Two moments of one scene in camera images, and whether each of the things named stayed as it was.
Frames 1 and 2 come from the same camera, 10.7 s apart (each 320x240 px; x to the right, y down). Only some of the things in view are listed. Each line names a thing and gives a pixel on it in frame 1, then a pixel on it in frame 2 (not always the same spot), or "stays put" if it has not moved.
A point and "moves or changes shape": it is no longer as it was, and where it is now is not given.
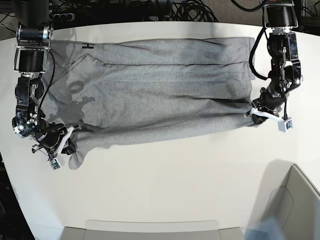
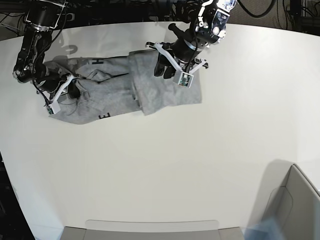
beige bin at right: (287, 195) stays put
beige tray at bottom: (152, 229) stays put
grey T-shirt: (113, 91) moves or changes shape
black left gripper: (52, 135) to (50, 82)
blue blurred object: (268, 229) stays put
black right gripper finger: (258, 119) to (162, 62)
